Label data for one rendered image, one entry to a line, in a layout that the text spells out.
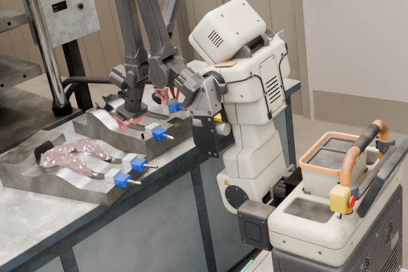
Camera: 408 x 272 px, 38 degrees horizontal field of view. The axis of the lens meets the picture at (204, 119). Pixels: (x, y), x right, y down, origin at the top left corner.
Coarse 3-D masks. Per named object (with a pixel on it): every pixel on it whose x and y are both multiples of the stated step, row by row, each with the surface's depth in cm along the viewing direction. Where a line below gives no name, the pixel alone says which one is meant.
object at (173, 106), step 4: (168, 100) 228; (172, 100) 228; (176, 100) 230; (164, 104) 228; (168, 104) 227; (172, 104) 226; (176, 104) 225; (180, 104) 226; (164, 108) 229; (168, 108) 227; (172, 108) 226; (176, 108) 225; (180, 108) 225; (184, 108) 223; (188, 108) 223; (164, 112) 230; (168, 112) 228; (172, 112) 229
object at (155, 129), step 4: (152, 124) 225; (156, 124) 225; (148, 128) 223; (152, 128) 222; (156, 128) 224; (160, 128) 224; (148, 132) 224; (152, 132) 222; (156, 132) 221; (160, 132) 221; (164, 132) 222; (156, 136) 222; (160, 136) 221; (164, 136) 221; (168, 136) 219
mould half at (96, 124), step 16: (144, 96) 252; (96, 112) 240; (160, 112) 242; (176, 112) 239; (80, 128) 252; (96, 128) 242; (112, 128) 235; (128, 128) 233; (176, 128) 230; (112, 144) 238; (128, 144) 229; (144, 144) 221; (160, 144) 226; (176, 144) 232
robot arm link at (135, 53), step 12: (120, 0) 180; (132, 0) 181; (120, 12) 182; (132, 12) 182; (120, 24) 185; (132, 24) 183; (132, 36) 184; (132, 48) 186; (144, 48) 189; (132, 60) 187; (144, 60) 190; (144, 72) 191
